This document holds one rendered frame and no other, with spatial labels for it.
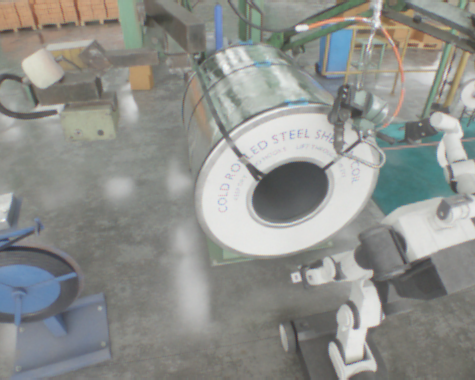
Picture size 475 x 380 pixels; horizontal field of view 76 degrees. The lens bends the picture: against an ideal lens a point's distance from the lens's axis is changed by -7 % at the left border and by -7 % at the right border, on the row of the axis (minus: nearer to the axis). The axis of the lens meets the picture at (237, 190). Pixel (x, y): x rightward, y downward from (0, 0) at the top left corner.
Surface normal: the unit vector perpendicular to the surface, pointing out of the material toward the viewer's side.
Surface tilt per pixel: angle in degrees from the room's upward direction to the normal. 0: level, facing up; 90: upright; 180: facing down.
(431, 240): 24
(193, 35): 93
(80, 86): 90
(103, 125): 89
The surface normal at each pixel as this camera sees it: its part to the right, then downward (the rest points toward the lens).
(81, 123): 0.19, 0.61
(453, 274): 0.07, -0.47
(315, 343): 0.00, -0.78
